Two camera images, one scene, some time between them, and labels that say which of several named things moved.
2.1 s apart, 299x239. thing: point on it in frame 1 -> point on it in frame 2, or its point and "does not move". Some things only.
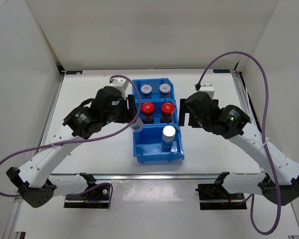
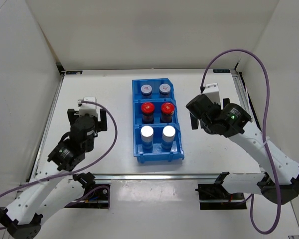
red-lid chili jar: [168, 109] does not move
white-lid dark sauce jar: [146, 90] does not move
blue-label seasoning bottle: [168, 134] does not move
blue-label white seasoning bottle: [138, 126] -> [147, 134]
